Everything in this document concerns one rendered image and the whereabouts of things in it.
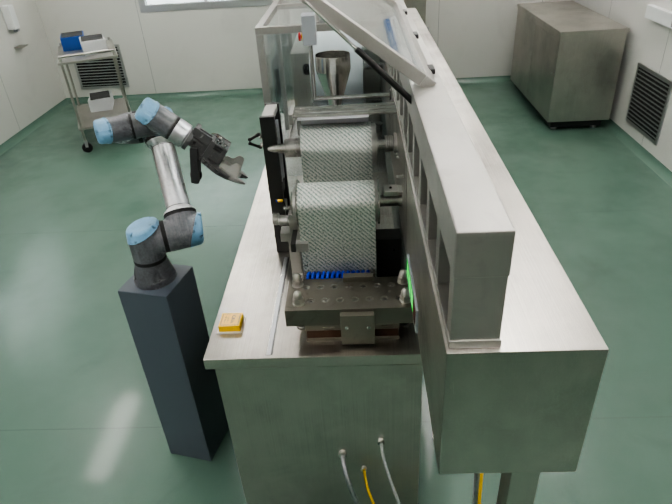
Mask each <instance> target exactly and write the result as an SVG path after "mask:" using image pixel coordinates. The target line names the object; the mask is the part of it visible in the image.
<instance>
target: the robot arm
mask: <svg viewBox="0 0 672 504"><path fill-rule="evenodd" d="M93 127H94V131H95V135H96V138H97V141H98V142H99V144H111V143H119V144H138V143H144V142H145V143H146V146H147V147H148V148H149V149H151V150H152V154H153V158H154V162H155V166H156V170H157V174H158V178H159V182H160V186H161V190H162V194H163V198H164V202H165V206H166V212H165V213H164V215H163V216H164V220H161V221H158V220H157V218H155V217H144V218H141V219H138V220H136V221H134V222H133V223H131V224H130V225H129V226H128V228H127V229H126V237H127V243H128V244H129V248H130V251H131V254H132V258H133V261H134V265H135V266H134V282H135V285H136V286H137V287H138V288H140V289H143V290H155V289H160V288H163V287H165V286H167V285H169V284H170V283H172V282H173V281H174V280H175V278H176V276H177V273H176V269H175V267H174V265H173V264H172V263H171V262H170V260H169V258H168V257H167V254H166V253H167V252H171V251H176V250H180V249H185V248H189V247H191V248H192V247H193V246H197V245H200V244H202V243H203V241H204V235H203V225H202V217H201V213H200V212H196V209H195V207H193V206H191V205H190V202H189V198H188V194H187V190H186V186H185V182H184V179H183V175H182V171H181V167H180V163H179V159H178V155H177V151H176V147H175V145H176V146H178V147H180V146H182V147H181V148H182V149H184V150H185V149H186V147H187V146H188V145H189V146H190V149H189V150H190V171H191V172H190V177H191V183H193V184H199V182H200V180H201V178H202V172H201V163H202V164H203V165H204V166H206V167H207V168H208V169H210V170H211V171H212V172H213V173H215V174H216V175H218V176H220V177H222V178H224V179H226V180H229V181H231V182H235V183H238V184H243V185H245V184H246V182H244V181H243V180H242V179H240V178H245V179H247V178H248V176H247V175H246V174H245V173H244V172H243V171H242V170H241V168H242V165H243V162H244V158H243V157H242V156H237V157H235V158H231V157H229V156H225V155H226V153H227V151H228V149H229V147H230V145H231V142H230V141H229V140H227V139H226V138H224V137H223V136H221V135H220V134H218V133H214V134H213V133H212V134H213V135H212V134H210V133H208V132H207V131H205V130H204V129H202V128H201V127H202V125H201V124H199V123H198V124H197V125H196V127H195V128H192V127H193V126H192V125H191V124H189V123H188V122H186V121H185V120H183V119H181V118H180V117H179V116H177V115H176V114H174V113H173V111H172V110H171V108H169V107H167V106H165V107H164V106H162V105H161V104H159V102H157V101H154V100H153V99H151V98H145V99H144V100H143V102H142V103H141V105H140V106H139V108H138V109H137V111H131V112H126V113H123V114H120V115H118V116H113V117H107V118H105V117H103V118H101V119H97V120H94V121H93ZM219 165H220V166H219ZM238 177H239V178H238Z"/></svg>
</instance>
